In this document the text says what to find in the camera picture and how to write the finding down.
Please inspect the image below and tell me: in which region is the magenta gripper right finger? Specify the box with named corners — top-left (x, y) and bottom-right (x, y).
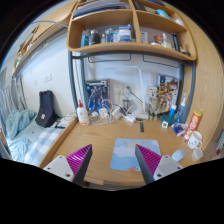
top-left (135, 144), bottom-right (161, 184)

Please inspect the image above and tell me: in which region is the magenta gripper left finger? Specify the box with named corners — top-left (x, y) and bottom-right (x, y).
top-left (66, 144), bottom-right (92, 185)

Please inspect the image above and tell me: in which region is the white computer mouse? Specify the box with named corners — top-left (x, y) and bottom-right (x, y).
top-left (172, 149), bottom-right (186, 162)

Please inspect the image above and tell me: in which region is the blue cloud mouse pad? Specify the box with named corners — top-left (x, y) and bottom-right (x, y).
top-left (110, 138), bottom-right (161, 171)

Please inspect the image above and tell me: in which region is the checked bed sheet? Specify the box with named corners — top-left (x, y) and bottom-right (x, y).
top-left (24, 128), bottom-right (62, 166)

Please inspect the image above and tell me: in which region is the teal round container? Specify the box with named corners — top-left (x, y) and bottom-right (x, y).
top-left (161, 114), bottom-right (174, 126)

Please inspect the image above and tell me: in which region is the white bottle red cap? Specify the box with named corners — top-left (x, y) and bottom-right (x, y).
top-left (77, 102), bottom-right (90, 126)

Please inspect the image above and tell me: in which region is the small white cup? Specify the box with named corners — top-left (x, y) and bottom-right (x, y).
top-left (192, 147), bottom-right (203, 162)

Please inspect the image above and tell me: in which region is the white cartoon mug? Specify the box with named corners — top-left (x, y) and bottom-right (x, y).
top-left (188, 131), bottom-right (202, 149)

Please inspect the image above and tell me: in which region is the black backpack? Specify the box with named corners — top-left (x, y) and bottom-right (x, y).
top-left (36, 90), bottom-right (57, 128)

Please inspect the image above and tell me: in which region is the white power adapter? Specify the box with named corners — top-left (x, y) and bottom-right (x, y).
top-left (112, 107), bottom-right (122, 120)

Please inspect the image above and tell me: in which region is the red chips can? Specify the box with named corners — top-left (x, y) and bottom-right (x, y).
top-left (183, 110), bottom-right (202, 141)

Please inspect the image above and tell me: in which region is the blue spray bottle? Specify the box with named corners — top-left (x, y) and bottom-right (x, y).
top-left (175, 93), bottom-right (186, 123)

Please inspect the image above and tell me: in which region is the blue robot model box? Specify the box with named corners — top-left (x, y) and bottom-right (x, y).
top-left (86, 79), bottom-right (109, 112)

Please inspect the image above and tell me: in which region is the light blue blanket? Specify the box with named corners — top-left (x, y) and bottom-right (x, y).
top-left (6, 109), bottom-right (36, 139)

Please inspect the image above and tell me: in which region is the colourful model kit box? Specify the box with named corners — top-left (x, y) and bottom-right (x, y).
top-left (158, 74), bottom-right (180, 113)

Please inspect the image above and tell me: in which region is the grey metal desk frame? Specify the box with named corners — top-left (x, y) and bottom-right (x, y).
top-left (68, 51), bottom-right (196, 121)

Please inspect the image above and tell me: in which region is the wooden wall shelf unit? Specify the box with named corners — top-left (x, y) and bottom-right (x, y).
top-left (67, 0), bottom-right (197, 61)

